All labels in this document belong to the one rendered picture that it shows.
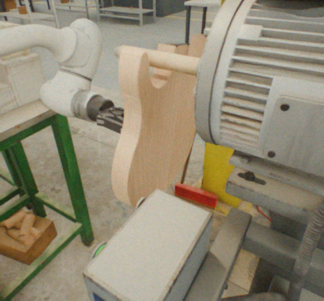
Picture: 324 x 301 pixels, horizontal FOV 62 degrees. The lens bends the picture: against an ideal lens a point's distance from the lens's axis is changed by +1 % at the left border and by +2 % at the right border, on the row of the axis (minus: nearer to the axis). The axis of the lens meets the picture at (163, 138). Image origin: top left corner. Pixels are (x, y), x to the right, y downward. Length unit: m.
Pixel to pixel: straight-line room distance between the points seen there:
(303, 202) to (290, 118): 0.15
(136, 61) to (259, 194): 0.30
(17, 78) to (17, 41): 0.43
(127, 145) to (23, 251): 1.24
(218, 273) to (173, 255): 0.11
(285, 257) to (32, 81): 1.05
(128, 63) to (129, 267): 0.32
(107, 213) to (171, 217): 1.54
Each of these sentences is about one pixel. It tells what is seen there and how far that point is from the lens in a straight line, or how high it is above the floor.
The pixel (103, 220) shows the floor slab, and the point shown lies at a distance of 1.87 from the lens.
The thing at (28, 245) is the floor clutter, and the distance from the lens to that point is 1.72.
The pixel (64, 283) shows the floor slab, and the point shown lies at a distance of 1.68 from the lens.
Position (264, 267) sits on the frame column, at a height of 0.93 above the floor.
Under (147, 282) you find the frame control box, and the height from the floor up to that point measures 1.12.
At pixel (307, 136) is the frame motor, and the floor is 1.24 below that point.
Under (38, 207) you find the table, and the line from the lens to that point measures 1.93.
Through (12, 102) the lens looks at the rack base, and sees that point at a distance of 1.19.
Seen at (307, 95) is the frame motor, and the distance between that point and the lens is 0.35.
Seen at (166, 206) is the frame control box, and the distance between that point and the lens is 0.40.
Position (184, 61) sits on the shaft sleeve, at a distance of 0.51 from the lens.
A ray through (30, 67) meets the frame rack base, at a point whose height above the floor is 1.06.
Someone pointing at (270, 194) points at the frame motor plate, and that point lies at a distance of 0.44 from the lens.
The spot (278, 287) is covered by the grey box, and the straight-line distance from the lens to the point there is 0.58.
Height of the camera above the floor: 1.41
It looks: 33 degrees down
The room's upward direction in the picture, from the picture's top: straight up
